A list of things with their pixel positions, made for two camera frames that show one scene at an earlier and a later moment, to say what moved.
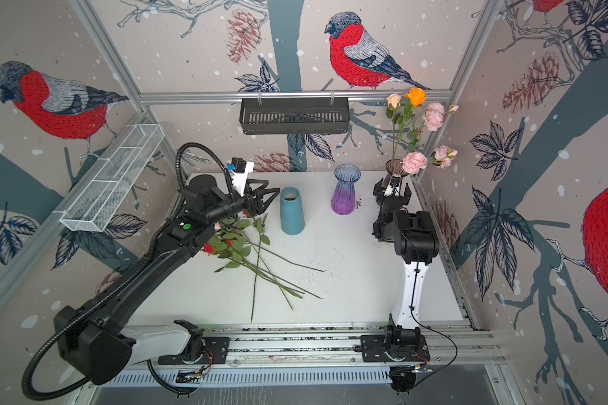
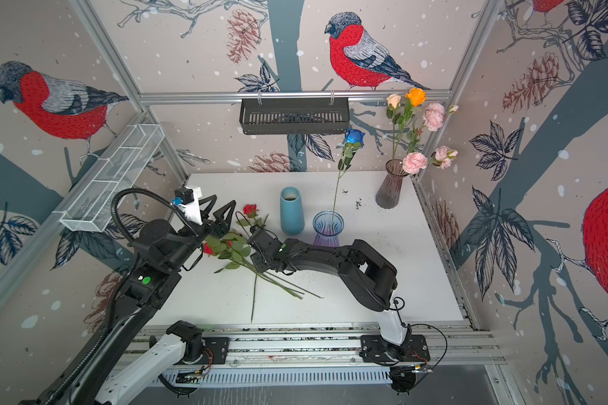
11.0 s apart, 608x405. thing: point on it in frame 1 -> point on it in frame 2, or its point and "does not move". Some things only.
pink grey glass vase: x=395 y=168 does not move
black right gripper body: x=384 y=199 -> x=263 y=260
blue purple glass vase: x=343 y=197 -> x=328 y=224
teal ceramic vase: x=291 y=211 does not move
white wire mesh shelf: x=103 y=191 does not move
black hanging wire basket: x=268 y=116 does not move
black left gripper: x=257 y=205 -> x=219 y=224
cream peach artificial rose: x=393 y=113 does not move
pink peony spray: x=414 y=163 does not move
